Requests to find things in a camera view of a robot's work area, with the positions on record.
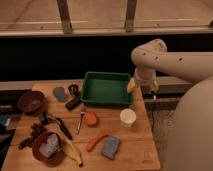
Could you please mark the white paper cup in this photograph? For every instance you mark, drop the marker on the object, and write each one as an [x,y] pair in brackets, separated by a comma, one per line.
[127,117]

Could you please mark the dark grape bunch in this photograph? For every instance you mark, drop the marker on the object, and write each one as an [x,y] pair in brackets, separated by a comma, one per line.
[36,131]

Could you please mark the black handled knife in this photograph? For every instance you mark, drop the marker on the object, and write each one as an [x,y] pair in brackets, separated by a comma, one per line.
[62,126]

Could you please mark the orange carrot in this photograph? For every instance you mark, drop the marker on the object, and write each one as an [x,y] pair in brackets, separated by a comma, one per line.
[92,143]

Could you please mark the red-brown bowl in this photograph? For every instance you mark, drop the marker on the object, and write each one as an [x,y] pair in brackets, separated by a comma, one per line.
[42,139]

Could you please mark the blue sponge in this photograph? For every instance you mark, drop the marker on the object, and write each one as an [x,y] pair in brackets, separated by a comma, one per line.
[110,148]

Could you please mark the blue-grey round lid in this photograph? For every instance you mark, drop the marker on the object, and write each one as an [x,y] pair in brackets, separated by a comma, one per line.
[59,93]

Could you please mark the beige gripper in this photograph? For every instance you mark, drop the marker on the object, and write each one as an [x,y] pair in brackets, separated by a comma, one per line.
[143,77]

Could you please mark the black tape roll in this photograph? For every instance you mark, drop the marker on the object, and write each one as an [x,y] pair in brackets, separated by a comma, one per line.
[74,90]

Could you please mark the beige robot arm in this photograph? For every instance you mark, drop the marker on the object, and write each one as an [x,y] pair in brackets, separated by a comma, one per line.
[190,140]

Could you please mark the wooden window frame rail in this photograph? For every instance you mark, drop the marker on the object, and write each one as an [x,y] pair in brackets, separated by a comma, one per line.
[105,17]

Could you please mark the orange round fruit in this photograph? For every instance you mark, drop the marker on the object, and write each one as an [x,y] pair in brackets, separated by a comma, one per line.
[91,119]

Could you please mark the green plastic tray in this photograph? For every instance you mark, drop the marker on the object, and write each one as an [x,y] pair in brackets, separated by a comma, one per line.
[106,89]

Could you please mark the yellow banana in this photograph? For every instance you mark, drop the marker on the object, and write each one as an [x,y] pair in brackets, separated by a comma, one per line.
[72,152]

